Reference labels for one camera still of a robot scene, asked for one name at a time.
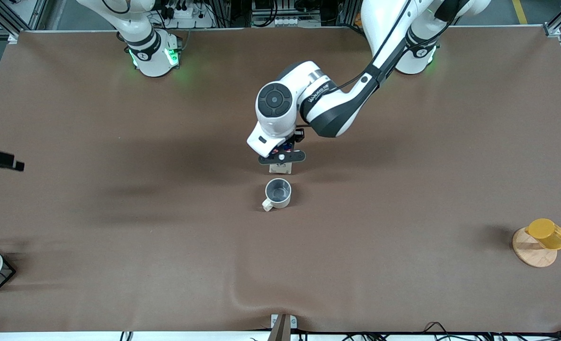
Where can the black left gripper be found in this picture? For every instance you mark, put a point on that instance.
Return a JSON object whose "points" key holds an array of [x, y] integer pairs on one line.
{"points": [[291, 145]]}

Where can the blue white milk carton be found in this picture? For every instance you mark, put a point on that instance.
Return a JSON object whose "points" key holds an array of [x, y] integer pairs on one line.
{"points": [[280, 167]]}

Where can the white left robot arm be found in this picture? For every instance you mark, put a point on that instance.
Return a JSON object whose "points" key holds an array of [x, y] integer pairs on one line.
{"points": [[384, 28]]}

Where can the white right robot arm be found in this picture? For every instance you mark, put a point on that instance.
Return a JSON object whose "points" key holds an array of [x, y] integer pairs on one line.
{"points": [[152, 57]]}

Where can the yellow plastic cup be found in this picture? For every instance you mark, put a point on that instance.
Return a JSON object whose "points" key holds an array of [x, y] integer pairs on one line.
{"points": [[547, 233]]}

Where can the bag of orange buns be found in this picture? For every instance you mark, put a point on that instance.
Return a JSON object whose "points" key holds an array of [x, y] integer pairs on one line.
{"points": [[358, 16]]}

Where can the white power strip with plugs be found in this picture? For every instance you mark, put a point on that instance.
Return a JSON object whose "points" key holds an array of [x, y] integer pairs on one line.
{"points": [[188, 19]]}

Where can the round wooden stand base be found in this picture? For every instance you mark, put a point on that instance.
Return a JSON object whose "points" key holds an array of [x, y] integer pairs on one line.
{"points": [[531, 255]]}

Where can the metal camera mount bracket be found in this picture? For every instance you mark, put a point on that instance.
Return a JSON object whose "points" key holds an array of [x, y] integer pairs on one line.
{"points": [[282, 324]]}

